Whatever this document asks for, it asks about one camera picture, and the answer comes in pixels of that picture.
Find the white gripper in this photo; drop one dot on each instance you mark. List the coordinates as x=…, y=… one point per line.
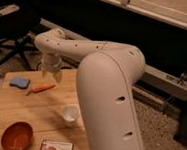
x=52, y=63

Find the orange pepper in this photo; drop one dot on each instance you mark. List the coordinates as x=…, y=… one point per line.
x=36, y=89

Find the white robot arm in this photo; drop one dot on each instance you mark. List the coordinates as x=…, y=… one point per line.
x=104, y=80

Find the blue sponge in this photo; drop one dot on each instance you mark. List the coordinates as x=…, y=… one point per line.
x=21, y=83

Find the wooden table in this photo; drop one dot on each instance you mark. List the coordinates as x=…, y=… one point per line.
x=42, y=111

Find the black office chair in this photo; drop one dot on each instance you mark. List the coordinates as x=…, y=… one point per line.
x=14, y=38

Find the red bowl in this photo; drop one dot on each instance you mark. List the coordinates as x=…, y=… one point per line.
x=17, y=136

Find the black rectangular box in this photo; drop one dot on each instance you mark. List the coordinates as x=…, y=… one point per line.
x=56, y=145

